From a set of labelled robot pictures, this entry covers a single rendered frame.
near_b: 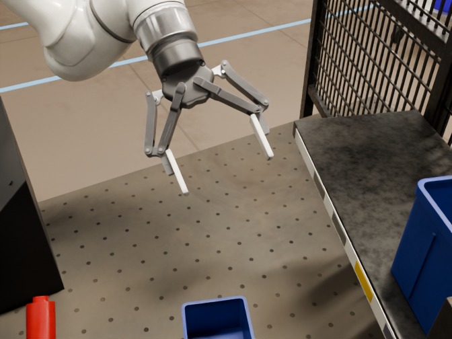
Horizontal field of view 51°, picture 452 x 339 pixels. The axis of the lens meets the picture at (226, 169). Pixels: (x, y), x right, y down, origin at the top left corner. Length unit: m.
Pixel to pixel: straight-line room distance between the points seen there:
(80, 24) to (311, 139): 0.41
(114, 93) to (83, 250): 2.01
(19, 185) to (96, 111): 2.03
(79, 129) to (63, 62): 1.85
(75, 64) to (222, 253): 0.47
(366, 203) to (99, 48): 0.49
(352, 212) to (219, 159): 0.65
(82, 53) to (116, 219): 0.42
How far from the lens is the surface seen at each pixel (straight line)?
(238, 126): 2.60
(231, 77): 0.73
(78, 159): 2.48
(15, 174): 0.84
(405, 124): 0.83
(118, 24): 0.80
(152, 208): 1.11
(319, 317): 0.93
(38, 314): 0.41
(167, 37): 0.72
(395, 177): 0.71
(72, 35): 0.82
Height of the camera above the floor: 1.46
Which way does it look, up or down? 40 degrees down
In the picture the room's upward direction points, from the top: straight up
